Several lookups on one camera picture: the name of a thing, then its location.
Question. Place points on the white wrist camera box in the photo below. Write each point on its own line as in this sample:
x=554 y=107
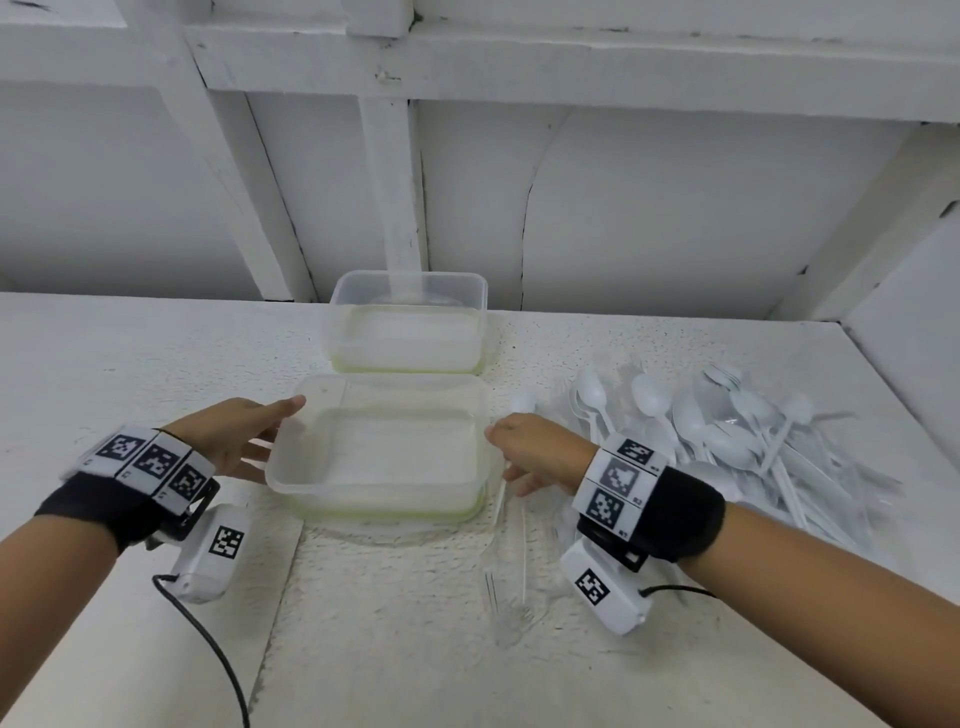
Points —
x=600 y=585
x=214 y=551

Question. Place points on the person's left forearm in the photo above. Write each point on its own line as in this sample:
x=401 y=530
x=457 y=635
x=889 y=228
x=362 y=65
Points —
x=52 y=622

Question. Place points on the clear plastic fork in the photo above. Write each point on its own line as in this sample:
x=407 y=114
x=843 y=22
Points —
x=523 y=562
x=493 y=585

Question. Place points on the person's left thumb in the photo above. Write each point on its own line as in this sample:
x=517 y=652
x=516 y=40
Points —
x=279 y=412

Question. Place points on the clear plastic food container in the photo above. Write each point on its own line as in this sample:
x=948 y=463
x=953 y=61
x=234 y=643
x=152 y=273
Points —
x=375 y=450
x=409 y=330

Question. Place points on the black wristband with marker tags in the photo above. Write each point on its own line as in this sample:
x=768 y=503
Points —
x=127 y=480
x=652 y=502

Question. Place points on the person's right thumb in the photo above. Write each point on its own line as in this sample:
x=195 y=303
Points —
x=504 y=435

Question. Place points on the pile of white plastic cutlery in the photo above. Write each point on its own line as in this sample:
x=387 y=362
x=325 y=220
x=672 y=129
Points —
x=720 y=442

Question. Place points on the person's left hand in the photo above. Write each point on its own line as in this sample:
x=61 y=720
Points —
x=217 y=439

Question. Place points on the person's right forearm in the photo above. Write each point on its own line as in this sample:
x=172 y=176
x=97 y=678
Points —
x=817 y=592

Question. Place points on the person's right hand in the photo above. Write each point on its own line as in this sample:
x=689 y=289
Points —
x=547 y=454

